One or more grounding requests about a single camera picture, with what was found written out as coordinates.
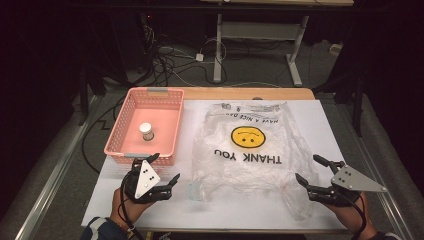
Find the tangle of floor cables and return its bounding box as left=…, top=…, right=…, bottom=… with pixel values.
left=141, top=24, right=231, bottom=88

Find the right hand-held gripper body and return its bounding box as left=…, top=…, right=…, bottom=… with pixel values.
left=307, top=159, right=388, bottom=206

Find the person's left hand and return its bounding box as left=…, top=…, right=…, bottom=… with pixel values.
left=110, top=186, right=155, bottom=228

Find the metal floor rail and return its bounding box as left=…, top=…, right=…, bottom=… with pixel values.
left=14, top=95, right=102, bottom=240
left=328, top=96, right=416, bottom=240

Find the person's right hand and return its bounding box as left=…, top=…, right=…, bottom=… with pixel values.
left=323, top=192, right=370, bottom=236

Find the white metal desk frame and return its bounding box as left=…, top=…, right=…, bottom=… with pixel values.
left=212, top=12, right=310, bottom=88

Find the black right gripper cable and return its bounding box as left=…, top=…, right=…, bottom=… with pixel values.
left=339, top=191, right=368, bottom=240

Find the small white box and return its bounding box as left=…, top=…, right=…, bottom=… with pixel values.
left=329, top=43, right=344, bottom=57

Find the pink plastic basket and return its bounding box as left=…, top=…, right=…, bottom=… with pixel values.
left=103, top=86, right=186, bottom=167

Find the clear plastic smiley bag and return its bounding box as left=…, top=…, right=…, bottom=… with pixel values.
left=190, top=100, right=320, bottom=222

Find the white board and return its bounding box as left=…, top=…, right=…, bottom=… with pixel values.
left=81, top=99, right=373, bottom=232

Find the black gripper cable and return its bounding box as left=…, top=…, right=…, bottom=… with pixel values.
left=339, top=191, right=368, bottom=240
left=119, top=173, right=145, bottom=240

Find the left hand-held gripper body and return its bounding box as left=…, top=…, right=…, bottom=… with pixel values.
left=122, top=159, right=172, bottom=205

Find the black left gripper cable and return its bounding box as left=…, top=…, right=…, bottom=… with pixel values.
left=119, top=173, right=145, bottom=240

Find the black floor cable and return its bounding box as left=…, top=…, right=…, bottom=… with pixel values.
left=81, top=95, right=127, bottom=175

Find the small white-capped bottle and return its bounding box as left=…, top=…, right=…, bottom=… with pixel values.
left=138, top=122, right=155, bottom=142

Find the black stand leg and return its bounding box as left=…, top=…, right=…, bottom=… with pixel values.
left=77, top=66, right=92, bottom=127

